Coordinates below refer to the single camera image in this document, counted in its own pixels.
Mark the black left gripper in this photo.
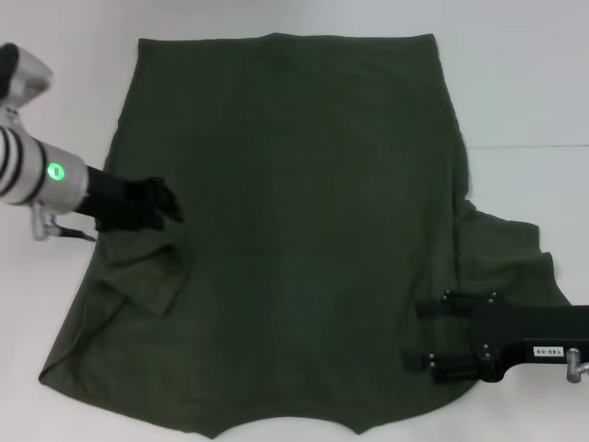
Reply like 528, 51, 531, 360
73, 165, 186, 234

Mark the right arm connector cable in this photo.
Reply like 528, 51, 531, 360
564, 347, 589, 384

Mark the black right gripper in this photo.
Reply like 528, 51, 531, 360
402, 289, 589, 385

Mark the arm connector cable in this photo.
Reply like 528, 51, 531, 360
564, 347, 589, 384
29, 201, 98, 244

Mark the left arm connector cable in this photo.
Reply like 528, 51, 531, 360
29, 201, 98, 244

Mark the dark green shirt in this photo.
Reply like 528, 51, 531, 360
38, 32, 572, 438

